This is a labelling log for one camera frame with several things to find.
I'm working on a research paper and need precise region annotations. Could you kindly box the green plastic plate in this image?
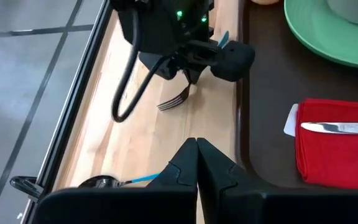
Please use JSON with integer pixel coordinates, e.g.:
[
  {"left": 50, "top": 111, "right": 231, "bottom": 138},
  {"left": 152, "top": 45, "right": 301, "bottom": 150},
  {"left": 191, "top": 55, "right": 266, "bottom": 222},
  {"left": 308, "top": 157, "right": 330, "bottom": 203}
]
[{"left": 283, "top": 0, "right": 358, "bottom": 70}]

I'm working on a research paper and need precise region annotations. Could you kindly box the black table clamp handle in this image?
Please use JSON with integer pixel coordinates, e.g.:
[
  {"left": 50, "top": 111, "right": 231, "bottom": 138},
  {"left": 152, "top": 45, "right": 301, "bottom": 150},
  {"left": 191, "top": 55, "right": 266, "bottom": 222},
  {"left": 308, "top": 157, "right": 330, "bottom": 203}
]
[{"left": 9, "top": 175, "right": 45, "bottom": 203}]

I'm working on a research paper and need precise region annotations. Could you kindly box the dark brown serving tray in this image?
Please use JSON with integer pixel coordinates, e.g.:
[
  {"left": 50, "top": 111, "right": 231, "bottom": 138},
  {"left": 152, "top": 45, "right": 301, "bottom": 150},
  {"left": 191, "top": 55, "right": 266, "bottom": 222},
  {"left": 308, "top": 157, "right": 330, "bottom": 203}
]
[{"left": 234, "top": 0, "right": 358, "bottom": 191}]

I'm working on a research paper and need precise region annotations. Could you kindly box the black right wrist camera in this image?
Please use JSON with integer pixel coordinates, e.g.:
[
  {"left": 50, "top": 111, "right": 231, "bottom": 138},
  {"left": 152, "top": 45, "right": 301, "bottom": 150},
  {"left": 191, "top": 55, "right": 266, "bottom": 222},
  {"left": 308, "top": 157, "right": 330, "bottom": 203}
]
[{"left": 209, "top": 40, "right": 256, "bottom": 82}]

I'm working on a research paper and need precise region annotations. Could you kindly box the beige plastic bowl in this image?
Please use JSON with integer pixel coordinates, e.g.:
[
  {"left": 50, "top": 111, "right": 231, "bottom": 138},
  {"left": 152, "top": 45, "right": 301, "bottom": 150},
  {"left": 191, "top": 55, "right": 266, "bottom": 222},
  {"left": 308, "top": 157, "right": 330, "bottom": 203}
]
[{"left": 327, "top": 0, "right": 358, "bottom": 26}]

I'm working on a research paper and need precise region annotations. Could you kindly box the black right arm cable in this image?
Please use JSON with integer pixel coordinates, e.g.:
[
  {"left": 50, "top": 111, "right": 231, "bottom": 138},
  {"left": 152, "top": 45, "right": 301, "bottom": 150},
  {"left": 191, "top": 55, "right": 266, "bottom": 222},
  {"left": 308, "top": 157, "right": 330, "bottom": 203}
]
[{"left": 111, "top": 9, "right": 173, "bottom": 123}]

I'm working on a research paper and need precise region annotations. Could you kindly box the red cloth napkin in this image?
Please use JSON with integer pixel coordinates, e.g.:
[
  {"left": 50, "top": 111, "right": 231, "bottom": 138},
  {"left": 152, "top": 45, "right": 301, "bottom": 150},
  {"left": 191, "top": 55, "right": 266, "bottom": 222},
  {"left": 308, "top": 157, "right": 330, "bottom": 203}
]
[{"left": 295, "top": 98, "right": 358, "bottom": 190}]

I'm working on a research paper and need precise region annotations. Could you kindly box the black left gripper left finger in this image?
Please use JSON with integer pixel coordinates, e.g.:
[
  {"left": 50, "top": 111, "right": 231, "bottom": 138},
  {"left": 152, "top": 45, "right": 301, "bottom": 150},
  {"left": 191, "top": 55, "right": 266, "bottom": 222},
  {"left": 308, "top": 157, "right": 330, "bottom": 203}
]
[{"left": 35, "top": 138, "right": 198, "bottom": 224}]

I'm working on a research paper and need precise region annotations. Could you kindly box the fork with blue handle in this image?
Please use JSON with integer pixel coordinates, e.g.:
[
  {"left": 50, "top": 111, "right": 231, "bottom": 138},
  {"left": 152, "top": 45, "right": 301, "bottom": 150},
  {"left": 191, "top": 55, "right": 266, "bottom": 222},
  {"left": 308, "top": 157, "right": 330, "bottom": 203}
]
[{"left": 156, "top": 30, "right": 231, "bottom": 112}]

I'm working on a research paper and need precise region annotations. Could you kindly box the spoon with blue handle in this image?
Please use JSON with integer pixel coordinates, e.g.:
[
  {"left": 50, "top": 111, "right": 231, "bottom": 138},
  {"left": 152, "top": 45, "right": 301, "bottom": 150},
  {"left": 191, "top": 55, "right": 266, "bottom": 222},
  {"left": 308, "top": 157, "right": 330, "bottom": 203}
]
[{"left": 78, "top": 172, "right": 162, "bottom": 189}]

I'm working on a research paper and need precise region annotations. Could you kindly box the orange ribbed mug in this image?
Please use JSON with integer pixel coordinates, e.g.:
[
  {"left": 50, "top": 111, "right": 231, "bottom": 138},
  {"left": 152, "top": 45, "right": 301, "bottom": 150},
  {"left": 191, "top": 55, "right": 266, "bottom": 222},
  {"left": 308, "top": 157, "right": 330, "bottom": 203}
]
[{"left": 250, "top": 0, "right": 281, "bottom": 6}]

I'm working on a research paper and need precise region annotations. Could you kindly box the knife with cream handle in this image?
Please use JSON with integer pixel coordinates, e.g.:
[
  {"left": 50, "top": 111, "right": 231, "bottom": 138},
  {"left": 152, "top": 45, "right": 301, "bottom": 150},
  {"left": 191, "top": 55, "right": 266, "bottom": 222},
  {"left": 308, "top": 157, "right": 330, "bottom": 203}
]
[{"left": 300, "top": 121, "right": 358, "bottom": 136}]

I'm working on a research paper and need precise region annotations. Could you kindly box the white napkin tag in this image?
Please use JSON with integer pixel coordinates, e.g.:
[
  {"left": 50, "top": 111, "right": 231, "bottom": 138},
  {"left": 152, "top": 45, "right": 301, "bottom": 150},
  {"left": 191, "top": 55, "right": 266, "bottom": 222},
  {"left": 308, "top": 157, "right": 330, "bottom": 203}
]
[{"left": 283, "top": 103, "right": 300, "bottom": 138}]

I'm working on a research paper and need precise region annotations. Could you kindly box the black aluminium table frame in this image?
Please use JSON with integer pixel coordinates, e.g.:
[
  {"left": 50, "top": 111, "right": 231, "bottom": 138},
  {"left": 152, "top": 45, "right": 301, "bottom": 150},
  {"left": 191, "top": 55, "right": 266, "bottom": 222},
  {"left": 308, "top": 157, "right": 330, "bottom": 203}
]
[{"left": 19, "top": 0, "right": 114, "bottom": 224}]

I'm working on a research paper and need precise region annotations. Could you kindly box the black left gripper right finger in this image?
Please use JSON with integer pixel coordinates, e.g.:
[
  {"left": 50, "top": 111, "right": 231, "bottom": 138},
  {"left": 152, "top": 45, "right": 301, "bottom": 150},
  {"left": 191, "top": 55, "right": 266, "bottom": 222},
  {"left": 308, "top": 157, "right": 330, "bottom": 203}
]
[{"left": 196, "top": 138, "right": 358, "bottom": 224}]

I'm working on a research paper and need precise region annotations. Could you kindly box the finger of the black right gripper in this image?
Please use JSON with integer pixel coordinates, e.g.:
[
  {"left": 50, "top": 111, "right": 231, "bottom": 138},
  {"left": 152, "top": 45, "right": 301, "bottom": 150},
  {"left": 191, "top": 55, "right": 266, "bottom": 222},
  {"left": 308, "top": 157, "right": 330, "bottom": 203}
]
[
  {"left": 193, "top": 67, "right": 205, "bottom": 84},
  {"left": 183, "top": 68, "right": 195, "bottom": 85}
]

